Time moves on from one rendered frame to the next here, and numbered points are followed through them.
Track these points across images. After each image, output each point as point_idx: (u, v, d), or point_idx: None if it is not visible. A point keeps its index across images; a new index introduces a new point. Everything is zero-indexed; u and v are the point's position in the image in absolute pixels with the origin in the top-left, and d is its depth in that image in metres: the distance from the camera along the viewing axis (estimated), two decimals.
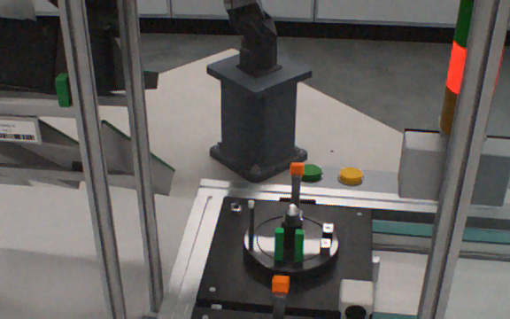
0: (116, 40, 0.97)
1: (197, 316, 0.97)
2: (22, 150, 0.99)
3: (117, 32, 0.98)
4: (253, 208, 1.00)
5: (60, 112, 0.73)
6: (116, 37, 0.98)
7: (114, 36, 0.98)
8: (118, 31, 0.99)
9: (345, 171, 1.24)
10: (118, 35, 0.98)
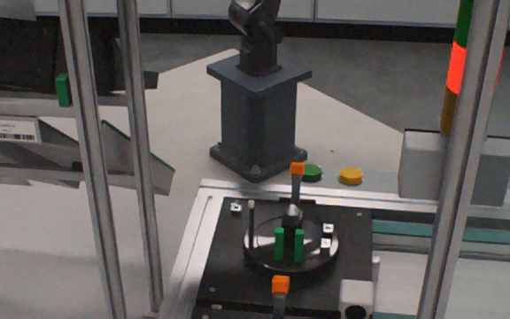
0: (116, 40, 0.97)
1: (197, 316, 0.97)
2: (22, 150, 0.99)
3: (117, 32, 0.98)
4: (253, 208, 1.00)
5: (60, 112, 0.73)
6: (116, 37, 0.98)
7: (114, 36, 0.98)
8: (118, 31, 0.99)
9: (345, 171, 1.24)
10: (118, 35, 0.98)
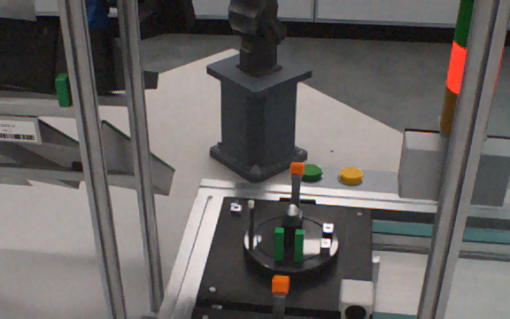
0: (116, 40, 0.97)
1: (197, 316, 0.97)
2: (22, 150, 0.99)
3: (117, 32, 0.98)
4: (253, 208, 1.00)
5: (60, 112, 0.73)
6: (116, 37, 0.98)
7: (114, 36, 0.98)
8: (118, 31, 0.99)
9: (345, 171, 1.24)
10: (118, 35, 0.98)
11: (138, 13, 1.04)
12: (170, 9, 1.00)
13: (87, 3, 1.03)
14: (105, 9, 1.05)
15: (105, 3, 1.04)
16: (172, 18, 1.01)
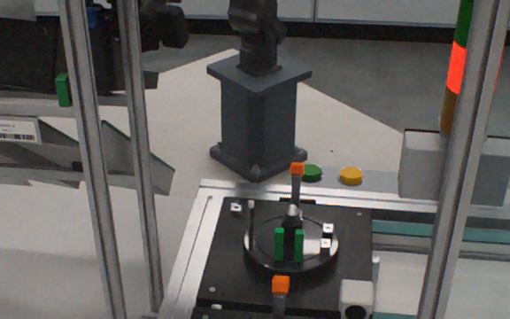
0: (116, 40, 0.97)
1: (197, 316, 0.97)
2: (22, 150, 0.99)
3: (117, 32, 0.98)
4: (253, 208, 1.00)
5: (60, 112, 0.73)
6: (116, 37, 0.98)
7: (114, 36, 0.98)
8: (118, 31, 0.99)
9: (345, 171, 1.24)
10: (118, 35, 0.98)
11: None
12: (156, 26, 0.99)
13: None
14: (104, 27, 1.03)
15: (104, 20, 1.02)
16: (158, 35, 1.00)
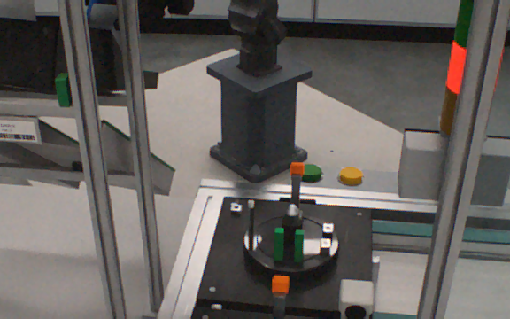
0: None
1: (197, 316, 0.97)
2: (22, 150, 0.99)
3: None
4: (253, 208, 1.00)
5: (60, 112, 0.73)
6: None
7: None
8: None
9: (345, 171, 1.24)
10: None
11: None
12: None
13: None
14: None
15: None
16: (164, 1, 1.00)
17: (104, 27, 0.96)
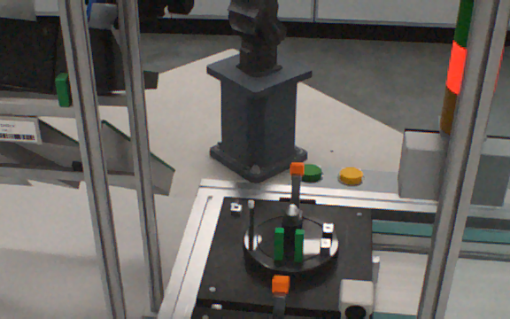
0: None
1: (197, 316, 0.97)
2: (22, 150, 0.99)
3: None
4: (253, 208, 1.00)
5: (60, 112, 0.73)
6: None
7: None
8: None
9: (345, 171, 1.24)
10: None
11: None
12: None
13: None
14: None
15: None
16: (163, 1, 0.99)
17: (104, 27, 0.96)
